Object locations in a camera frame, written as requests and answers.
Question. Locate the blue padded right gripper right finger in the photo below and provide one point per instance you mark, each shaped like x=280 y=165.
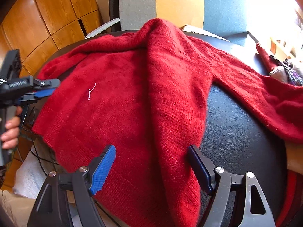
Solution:
x=203 y=169

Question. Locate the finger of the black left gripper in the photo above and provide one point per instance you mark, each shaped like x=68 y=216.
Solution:
x=46 y=84

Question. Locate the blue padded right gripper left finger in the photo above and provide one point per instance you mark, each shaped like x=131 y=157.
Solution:
x=99 y=169

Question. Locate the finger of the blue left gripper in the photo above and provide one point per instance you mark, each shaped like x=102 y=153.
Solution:
x=38 y=95

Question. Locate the red knitted sweater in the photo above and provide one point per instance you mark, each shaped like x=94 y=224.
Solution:
x=146 y=94

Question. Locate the pile of clothes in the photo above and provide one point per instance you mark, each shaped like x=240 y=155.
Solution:
x=288 y=71

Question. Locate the person's left hand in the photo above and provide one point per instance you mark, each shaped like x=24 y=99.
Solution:
x=10 y=137

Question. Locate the wooden cabinet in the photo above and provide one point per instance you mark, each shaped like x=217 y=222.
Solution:
x=39 y=28

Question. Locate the white cloth under table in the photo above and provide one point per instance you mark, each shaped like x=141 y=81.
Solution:
x=29 y=177

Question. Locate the grey flat panel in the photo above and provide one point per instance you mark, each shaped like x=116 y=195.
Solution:
x=102 y=28

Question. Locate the black rolled mat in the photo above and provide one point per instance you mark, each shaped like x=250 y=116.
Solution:
x=114 y=4

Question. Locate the white paper on sofa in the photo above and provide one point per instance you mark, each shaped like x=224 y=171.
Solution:
x=203 y=31

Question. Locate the grey yellow blue sofa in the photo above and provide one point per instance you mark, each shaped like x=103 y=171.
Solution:
x=225 y=18

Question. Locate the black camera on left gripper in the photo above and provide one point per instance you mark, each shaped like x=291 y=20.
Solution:
x=11 y=66

